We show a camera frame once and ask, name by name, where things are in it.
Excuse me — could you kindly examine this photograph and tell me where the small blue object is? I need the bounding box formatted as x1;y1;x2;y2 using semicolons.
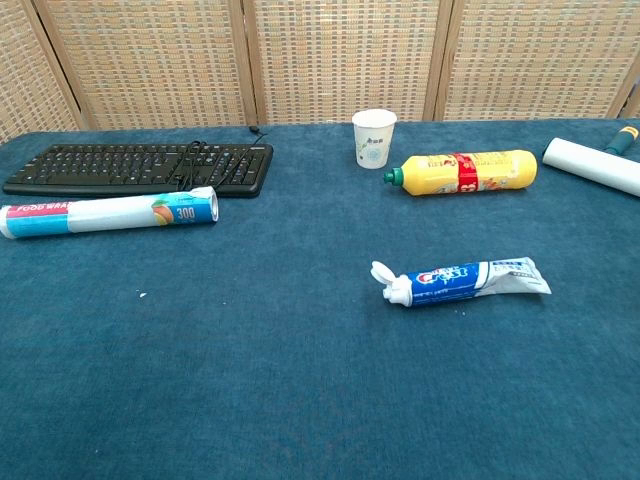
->
370;256;553;307

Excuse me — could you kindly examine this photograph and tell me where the yellow bottle with red label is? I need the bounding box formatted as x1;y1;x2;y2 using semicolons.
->
383;149;539;198

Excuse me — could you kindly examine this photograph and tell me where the white paper cup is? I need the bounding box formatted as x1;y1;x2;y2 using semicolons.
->
351;109;398;170

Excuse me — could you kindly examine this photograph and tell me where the woven bamboo folding screen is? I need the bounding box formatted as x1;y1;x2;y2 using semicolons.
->
0;0;640;145

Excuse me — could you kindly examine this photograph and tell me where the black computer keyboard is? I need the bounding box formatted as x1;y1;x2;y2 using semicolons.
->
2;143;275;199

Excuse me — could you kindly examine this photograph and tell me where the plastic food wrap roll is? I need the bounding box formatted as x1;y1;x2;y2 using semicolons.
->
0;186;221;239

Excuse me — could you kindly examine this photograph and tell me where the black keyboard cable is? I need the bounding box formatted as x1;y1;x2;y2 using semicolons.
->
173;125;269;190

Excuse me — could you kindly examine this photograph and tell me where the white lint roller teal handle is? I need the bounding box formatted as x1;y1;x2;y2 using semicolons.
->
542;125;640;198

